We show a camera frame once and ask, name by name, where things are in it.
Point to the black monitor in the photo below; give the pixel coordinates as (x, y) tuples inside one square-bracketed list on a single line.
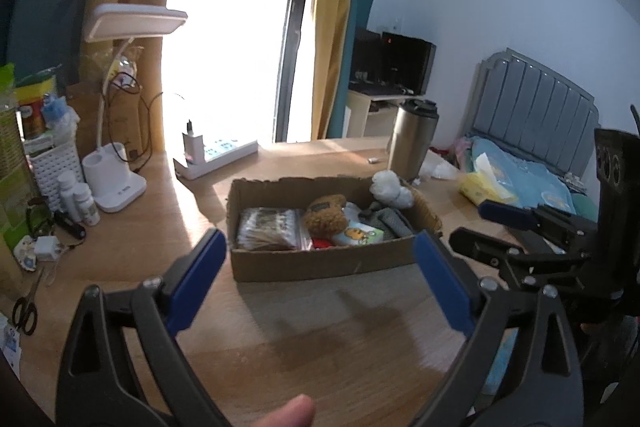
[(390, 64)]

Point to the steel travel tumbler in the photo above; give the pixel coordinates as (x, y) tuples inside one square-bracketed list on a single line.
[(413, 132)]

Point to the brown plush toy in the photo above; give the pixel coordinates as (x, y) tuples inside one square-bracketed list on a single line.
[(325, 217)]

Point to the bagged cotton swabs pack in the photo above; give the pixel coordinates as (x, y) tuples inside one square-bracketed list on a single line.
[(272, 229)]

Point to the white pill bottle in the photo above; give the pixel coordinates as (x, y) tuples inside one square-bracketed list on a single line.
[(86, 205), (66, 186)]

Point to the cartoon tissue packet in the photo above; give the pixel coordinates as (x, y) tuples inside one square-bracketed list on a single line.
[(358, 234)]

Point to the yellow tissue pack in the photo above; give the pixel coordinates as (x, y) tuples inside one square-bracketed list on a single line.
[(482, 184)]

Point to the white charger with cable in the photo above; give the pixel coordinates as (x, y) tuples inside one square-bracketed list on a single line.
[(193, 145)]

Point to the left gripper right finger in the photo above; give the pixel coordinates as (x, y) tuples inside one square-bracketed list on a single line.
[(480, 331)]

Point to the white desk lamp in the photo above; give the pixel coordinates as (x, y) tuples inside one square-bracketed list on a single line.
[(110, 170)]

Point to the white power strip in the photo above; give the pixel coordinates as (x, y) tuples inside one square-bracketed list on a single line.
[(218, 154)]

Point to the brown cardboard box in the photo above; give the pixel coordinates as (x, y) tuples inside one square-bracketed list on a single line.
[(289, 266)]

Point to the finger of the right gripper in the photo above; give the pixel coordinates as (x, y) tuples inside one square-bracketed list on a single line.
[(530, 216), (500, 251)]

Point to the black scissors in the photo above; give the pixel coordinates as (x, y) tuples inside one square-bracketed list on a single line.
[(24, 316)]

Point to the white plastic basket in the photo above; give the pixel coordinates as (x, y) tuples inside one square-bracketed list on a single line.
[(48, 165)]

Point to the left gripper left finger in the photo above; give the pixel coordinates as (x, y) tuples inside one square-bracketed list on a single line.
[(97, 382)]

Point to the person's thumb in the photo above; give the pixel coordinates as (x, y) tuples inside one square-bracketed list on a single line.
[(298, 412)]

